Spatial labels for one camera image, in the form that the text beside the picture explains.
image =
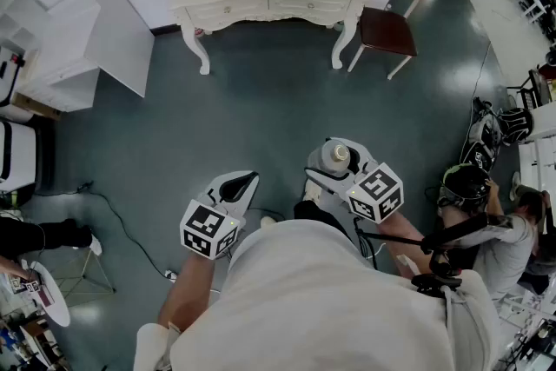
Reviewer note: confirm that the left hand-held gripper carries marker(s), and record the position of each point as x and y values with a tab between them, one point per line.
208	230

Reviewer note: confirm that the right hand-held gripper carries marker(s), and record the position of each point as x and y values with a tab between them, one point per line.
375	193

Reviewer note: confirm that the person's left forearm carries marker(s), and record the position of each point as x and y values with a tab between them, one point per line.
187	291

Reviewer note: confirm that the person's right forearm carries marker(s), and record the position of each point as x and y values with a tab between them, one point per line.
401	234

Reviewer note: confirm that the person's white shoe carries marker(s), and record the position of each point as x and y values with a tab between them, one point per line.
268	220
312	190

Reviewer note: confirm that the person's black trousers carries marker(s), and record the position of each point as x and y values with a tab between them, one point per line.
319	215

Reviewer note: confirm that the person's white shirt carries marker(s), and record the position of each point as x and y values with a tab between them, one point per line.
313	304

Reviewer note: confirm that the black and white gear bag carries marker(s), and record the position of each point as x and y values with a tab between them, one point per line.
482	139

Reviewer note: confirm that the cream chair with brown seat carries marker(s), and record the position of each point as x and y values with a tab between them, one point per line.
386	30

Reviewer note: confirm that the black and white helmet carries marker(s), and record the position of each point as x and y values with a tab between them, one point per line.
517	126

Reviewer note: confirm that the black metal chair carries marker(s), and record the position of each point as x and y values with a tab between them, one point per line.
532	89

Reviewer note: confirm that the round white side table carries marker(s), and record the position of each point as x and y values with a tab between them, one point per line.
54	304

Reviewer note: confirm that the white and black appliance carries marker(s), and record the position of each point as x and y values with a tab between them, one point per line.
17	152

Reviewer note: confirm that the white shelf cabinet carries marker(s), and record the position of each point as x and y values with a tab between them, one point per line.
65	13

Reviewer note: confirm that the white device with red button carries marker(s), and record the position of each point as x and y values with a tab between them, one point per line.
8	74

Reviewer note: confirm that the black chest camera mount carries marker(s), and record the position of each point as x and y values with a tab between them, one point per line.
456	232

